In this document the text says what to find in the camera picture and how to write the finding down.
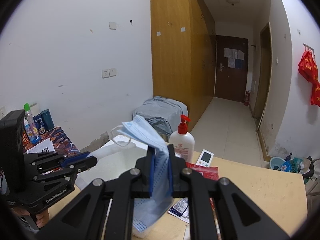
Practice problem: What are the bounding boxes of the blue surgical face mask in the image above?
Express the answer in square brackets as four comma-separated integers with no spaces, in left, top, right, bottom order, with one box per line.
[111,115,173,233]

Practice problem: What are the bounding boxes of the person's left hand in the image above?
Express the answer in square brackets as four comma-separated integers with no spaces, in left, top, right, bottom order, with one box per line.
[11,207,49,231]

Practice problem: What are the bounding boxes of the large red snack bag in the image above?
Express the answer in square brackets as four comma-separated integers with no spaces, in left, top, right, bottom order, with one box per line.
[186,162,219,181]

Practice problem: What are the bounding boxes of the blue white foil packet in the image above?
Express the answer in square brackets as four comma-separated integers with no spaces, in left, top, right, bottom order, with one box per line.
[168,198,190,223]

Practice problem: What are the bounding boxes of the white printed paper sheet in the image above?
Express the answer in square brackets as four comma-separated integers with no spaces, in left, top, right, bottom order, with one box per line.
[27,138,55,154]

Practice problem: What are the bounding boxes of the green cap spray bottle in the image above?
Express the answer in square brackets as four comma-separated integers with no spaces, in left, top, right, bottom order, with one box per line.
[24,103,40,142]

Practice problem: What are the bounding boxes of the patterned side table cloth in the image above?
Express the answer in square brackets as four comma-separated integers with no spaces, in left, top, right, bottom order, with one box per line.
[24,127,80,156]

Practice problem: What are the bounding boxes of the white digital thermometer device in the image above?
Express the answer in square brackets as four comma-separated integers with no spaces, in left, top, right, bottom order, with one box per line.
[196,149,214,167]

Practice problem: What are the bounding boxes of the white foam box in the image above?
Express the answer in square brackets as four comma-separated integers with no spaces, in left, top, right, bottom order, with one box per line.
[75,135,148,190]

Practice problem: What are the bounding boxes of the dark teal cup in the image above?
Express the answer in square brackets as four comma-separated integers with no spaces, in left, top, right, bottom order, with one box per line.
[41,109,55,131]

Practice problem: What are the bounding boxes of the light blue plastic basin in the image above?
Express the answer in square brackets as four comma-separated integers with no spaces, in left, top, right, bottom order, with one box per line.
[269,157,285,170]

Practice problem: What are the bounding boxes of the white red pump bottle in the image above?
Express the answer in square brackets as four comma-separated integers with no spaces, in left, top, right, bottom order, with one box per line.
[169,115,195,163]

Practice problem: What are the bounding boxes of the red fire extinguisher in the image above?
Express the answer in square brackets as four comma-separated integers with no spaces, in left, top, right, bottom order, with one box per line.
[244,90,251,106]

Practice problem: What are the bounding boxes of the dark brown entrance door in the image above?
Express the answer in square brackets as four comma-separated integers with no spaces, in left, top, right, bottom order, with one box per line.
[215,35,248,102]

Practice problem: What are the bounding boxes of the red hanging bags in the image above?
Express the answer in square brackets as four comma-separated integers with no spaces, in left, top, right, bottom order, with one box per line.
[298,46,319,106]

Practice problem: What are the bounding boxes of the wooden wardrobe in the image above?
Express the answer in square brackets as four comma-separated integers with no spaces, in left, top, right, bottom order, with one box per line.
[150,0,216,130]

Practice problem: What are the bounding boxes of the ceiling lamp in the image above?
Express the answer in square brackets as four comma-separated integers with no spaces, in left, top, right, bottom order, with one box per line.
[225,0,240,6]

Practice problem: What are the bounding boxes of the white wall socket pair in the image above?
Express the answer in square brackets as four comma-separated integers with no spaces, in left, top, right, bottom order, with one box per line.
[101,68,117,79]

